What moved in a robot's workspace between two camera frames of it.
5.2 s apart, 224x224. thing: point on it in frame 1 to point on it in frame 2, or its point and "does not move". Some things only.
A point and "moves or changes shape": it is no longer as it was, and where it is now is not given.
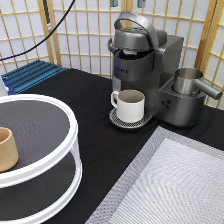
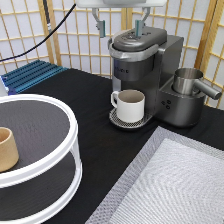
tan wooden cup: [9, 158] does not move
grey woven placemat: [174, 179] does not move
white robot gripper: [141, 4] to [139, 24]
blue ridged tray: [30, 76] does not move
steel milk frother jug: [186, 81] does not move
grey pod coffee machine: [145, 60] moves or changes shape
